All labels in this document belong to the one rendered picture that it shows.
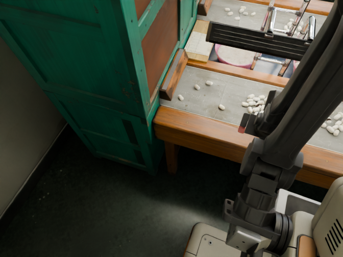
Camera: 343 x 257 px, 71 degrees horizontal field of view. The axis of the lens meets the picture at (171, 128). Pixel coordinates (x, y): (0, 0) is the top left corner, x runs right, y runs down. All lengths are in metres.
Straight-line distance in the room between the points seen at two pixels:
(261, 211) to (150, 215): 1.30
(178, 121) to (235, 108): 0.30
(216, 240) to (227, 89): 0.83
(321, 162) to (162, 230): 1.07
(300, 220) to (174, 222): 1.26
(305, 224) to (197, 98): 0.84
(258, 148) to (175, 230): 1.31
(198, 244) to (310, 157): 0.74
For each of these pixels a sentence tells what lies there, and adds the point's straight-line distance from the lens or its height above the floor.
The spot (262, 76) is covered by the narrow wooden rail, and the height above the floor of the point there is 0.76.
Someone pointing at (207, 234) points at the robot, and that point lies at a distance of 1.49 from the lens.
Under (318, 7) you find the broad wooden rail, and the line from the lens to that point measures 1.97.
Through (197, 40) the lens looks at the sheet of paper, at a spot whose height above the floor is 0.78.
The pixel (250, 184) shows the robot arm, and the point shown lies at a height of 1.25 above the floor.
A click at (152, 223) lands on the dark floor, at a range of 1.77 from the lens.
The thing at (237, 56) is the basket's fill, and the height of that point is 0.74.
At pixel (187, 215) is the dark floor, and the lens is 1.77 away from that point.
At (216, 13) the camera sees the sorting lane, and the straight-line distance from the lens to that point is 1.77.
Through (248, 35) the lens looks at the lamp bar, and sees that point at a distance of 1.06.
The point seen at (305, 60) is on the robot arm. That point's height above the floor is 1.44.
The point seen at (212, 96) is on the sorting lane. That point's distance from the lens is 1.28.
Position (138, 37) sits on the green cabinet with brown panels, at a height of 1.24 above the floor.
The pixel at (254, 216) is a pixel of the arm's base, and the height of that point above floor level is 1.23.
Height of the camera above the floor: 1.75
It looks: 61 degrees down
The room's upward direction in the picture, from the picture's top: 3 degrees counter-clockwise
